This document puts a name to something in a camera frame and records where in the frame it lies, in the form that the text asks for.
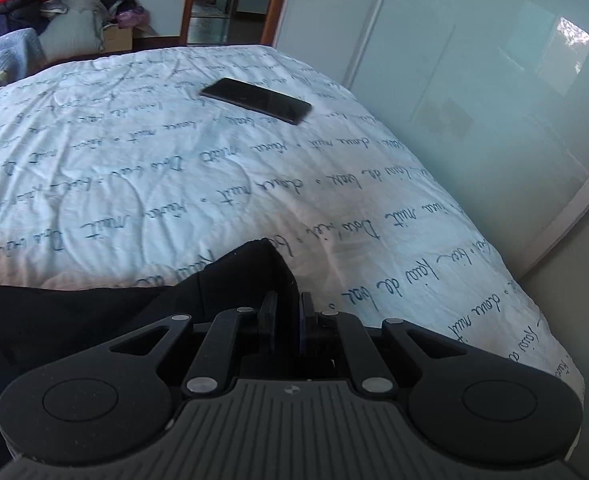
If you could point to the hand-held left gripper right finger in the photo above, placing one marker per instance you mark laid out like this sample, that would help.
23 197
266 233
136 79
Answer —
305 325

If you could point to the black pants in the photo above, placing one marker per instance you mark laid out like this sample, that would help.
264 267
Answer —
99 320

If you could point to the black smartphone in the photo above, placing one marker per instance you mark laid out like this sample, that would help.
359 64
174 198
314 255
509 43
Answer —
257 101

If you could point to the wooden door frame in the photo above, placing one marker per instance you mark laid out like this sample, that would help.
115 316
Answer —
187 5

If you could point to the frosted glass sliding door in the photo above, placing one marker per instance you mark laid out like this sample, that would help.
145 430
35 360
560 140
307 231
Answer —
474 110

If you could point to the bed with lettered white cover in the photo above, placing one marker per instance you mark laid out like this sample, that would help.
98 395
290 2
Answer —
174 170

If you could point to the purple cloth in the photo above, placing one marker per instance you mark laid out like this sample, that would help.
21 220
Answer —
133 17

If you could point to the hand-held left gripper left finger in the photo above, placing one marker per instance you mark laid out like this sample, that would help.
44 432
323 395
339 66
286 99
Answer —
269 322

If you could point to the cardboard box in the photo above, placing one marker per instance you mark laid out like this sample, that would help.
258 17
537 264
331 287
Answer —
118 39

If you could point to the blue knitted blanket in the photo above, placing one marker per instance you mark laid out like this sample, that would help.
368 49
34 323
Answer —
7 57

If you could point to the navy padded jacket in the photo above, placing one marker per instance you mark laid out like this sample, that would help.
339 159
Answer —
9 22

